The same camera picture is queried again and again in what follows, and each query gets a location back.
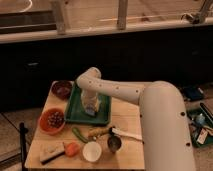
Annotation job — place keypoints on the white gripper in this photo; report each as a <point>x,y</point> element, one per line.
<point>90,101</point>

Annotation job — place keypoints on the green plastic tray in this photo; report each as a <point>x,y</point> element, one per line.
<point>75,112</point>

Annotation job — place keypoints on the blue sponge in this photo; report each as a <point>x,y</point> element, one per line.
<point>90,111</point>

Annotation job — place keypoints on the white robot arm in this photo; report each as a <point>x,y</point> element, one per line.
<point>165,130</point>

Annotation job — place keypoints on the dark red bowl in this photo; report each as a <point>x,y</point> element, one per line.
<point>62,89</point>

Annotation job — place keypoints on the yellow corn cob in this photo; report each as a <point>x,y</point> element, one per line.
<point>97,132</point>

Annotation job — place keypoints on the green chili pepper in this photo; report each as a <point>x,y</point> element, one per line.
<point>78,134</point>

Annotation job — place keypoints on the orange bowl with nuts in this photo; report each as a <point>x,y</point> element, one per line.
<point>51,121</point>

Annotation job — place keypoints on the metal cup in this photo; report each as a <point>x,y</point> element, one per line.
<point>114,143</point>

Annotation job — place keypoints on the orange carrot piece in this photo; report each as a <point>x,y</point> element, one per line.
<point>71,149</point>

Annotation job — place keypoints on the wooden block with knife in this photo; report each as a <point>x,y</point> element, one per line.
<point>48,153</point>

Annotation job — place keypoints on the dark blue box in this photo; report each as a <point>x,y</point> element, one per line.
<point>193,93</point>

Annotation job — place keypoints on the green bin with clutter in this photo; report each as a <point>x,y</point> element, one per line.
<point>201,127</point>

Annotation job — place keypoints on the black stand post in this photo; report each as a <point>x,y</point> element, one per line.
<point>23,132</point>

